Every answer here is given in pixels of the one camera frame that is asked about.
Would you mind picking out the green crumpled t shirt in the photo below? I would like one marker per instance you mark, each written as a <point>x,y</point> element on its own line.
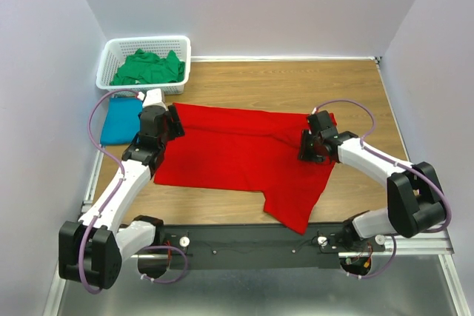
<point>147,68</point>

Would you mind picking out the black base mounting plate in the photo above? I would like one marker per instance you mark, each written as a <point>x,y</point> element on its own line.
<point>156,263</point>

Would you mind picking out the aluminium frame rail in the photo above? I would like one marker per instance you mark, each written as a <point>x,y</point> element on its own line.
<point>414,240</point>

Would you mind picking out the blue folded t shirt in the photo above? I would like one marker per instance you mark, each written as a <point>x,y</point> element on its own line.
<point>121,123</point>

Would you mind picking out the white plastic laundry basket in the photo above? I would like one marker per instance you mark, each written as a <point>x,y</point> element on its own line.
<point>116,50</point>

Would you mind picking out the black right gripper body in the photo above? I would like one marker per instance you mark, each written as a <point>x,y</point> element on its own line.
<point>309,148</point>

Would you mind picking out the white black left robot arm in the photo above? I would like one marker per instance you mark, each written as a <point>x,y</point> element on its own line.
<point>93,249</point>

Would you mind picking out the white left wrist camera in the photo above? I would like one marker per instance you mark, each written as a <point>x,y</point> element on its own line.
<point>153,97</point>

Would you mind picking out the white table edge rail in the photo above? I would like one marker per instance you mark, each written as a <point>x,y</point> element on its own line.
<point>376,59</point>

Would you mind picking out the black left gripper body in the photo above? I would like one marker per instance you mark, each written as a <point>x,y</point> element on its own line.
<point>175,129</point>

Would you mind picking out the red t shirt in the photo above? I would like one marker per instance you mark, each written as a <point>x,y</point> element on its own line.
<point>247,150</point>

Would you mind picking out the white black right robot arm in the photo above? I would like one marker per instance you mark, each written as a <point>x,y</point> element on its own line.
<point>414,196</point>

